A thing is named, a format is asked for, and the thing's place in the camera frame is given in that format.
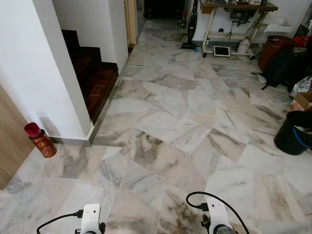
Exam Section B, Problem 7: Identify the red lidded tin can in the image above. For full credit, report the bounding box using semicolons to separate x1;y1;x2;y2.
24;122;57;158

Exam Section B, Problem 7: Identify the black plastic bucket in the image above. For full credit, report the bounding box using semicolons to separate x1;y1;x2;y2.
273;111;312;156

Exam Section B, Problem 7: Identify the light wood cabinet panel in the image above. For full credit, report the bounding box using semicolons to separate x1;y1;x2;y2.
0;85;36;191

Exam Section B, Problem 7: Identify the dark wooden staircase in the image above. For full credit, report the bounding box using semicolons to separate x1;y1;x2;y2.
61;30;119;123

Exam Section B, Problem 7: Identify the brown cardboard box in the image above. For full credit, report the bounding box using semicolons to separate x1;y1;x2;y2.
292;91;312;112

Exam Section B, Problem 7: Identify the patterned plastic bag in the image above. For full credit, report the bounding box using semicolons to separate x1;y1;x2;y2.
291;76;312;98

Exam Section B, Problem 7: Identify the black backpack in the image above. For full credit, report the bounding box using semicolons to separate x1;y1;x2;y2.
251;46;299;91

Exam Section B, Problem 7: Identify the white tablet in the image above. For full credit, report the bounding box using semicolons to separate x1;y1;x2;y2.
213;45;231;58

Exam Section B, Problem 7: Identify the white plastic jug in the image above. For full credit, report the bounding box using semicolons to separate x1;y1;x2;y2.
237;38;251;55

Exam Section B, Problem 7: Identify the brown round barrel bin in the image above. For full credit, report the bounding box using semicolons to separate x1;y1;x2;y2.
258;35;296;73

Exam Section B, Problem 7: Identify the black upright vacuum cleaner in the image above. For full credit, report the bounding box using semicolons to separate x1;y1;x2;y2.
181;0;201;50

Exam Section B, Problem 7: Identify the red plastic basket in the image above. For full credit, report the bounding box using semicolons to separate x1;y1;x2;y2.
292;35;312;48

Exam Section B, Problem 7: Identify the white plastic container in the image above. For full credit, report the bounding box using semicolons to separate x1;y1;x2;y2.
265;23;293;38

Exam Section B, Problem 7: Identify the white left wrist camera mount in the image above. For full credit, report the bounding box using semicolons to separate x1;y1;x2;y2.
80;203;102;234

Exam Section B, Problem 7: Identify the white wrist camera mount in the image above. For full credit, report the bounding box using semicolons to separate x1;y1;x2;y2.
206;196;228;231
80;203;102;234

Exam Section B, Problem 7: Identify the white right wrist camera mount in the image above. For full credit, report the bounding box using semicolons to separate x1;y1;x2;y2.
206;196;228;231

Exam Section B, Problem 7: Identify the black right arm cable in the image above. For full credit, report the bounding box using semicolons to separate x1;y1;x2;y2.
186;191;251;234

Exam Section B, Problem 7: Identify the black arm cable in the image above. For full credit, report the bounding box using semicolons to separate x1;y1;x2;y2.
186;191;251;234
36;210;84;234

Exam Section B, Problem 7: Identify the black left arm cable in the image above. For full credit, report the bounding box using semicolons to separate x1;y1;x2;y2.
36;210;84;234

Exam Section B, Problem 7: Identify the wooden door frame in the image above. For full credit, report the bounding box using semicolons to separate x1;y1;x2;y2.
124;0;138;48

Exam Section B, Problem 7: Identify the white frame wooden workbench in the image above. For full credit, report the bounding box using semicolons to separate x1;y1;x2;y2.
199;0;279;59

